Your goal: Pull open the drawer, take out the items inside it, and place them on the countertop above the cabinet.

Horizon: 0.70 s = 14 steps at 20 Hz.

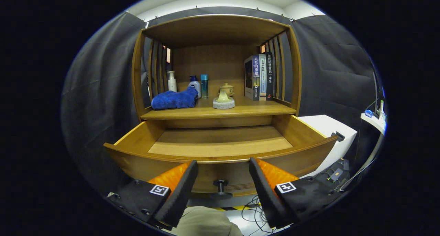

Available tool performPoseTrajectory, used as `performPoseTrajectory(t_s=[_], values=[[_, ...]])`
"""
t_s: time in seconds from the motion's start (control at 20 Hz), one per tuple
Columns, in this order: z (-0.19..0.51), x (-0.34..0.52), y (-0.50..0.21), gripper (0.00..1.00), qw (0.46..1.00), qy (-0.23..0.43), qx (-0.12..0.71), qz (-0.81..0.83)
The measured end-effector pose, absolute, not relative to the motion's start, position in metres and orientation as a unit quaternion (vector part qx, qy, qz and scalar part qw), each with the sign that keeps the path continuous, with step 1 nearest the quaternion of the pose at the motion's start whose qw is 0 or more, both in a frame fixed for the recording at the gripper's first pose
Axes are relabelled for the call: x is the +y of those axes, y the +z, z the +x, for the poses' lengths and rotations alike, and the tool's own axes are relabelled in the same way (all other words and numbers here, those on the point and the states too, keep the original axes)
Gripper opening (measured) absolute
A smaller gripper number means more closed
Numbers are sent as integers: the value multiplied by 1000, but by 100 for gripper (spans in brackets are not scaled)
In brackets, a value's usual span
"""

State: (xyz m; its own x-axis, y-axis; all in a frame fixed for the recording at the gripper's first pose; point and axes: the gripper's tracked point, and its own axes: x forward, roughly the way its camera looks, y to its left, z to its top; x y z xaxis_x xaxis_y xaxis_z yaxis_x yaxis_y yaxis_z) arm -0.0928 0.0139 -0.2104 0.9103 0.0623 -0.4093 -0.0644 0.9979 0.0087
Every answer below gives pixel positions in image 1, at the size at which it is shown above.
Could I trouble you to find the black electronic box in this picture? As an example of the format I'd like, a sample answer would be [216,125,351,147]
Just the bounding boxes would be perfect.
[325,159,350,185]

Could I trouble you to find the blue towel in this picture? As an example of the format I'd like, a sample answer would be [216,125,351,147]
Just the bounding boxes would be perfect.
[151,86,199,110]

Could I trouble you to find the book with pale blue spine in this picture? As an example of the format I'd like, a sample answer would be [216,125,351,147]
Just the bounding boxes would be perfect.
[258,54,267,100]

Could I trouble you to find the wooden countertop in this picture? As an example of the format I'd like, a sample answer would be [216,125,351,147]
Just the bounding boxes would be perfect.
[140,96,297,120]

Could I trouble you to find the white side desk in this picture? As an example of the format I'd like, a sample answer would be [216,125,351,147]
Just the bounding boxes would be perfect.
[339,98,387,192]

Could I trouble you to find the yellow black floor tape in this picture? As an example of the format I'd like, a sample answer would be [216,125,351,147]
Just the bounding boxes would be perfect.
[220,205,255,211]

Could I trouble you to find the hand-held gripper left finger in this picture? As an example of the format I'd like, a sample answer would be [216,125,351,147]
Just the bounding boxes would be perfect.
[107,160,199,228]

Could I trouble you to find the white pump bottle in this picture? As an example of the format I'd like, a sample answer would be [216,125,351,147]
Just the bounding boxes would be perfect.
[167,71,177,93]

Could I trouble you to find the white drawer unit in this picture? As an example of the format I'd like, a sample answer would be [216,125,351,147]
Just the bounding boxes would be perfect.
[298,115,358,178]

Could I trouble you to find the black floor cables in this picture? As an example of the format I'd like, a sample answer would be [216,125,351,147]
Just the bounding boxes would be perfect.
[241,195,275,235]

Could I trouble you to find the wooden cabinet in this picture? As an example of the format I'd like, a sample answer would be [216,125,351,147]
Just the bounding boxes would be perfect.
[132,14,303,129]

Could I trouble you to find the person's beige trouser leg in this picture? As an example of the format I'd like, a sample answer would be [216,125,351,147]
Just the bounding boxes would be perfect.
[168,206,243,236]

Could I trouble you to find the white bottle with blue cap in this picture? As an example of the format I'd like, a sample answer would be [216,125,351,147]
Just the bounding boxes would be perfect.
[188,75,202,99]

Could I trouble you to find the beige lidded tea cup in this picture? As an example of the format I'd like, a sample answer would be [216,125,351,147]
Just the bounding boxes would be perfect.
[219,83,235,97]

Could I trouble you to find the wooden drawer with black knob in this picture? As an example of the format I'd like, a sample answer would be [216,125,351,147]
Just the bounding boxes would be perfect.
[104,114,339,200]

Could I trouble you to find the book with black spine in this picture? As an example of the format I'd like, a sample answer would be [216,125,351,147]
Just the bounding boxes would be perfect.
[265,52,275,99]

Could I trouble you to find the pale green scrubber with grey base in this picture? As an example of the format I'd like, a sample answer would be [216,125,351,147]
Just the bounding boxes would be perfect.
[212,89,235,110]

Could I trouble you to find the teal bottle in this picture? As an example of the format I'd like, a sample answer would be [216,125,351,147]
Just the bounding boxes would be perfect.
[200,74,209,99]

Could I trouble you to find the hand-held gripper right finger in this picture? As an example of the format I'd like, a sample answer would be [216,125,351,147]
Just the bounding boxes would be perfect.
[249,157,344,229]

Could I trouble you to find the book with purple spine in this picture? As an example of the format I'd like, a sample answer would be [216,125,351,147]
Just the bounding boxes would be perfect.
[244,55,261,101]

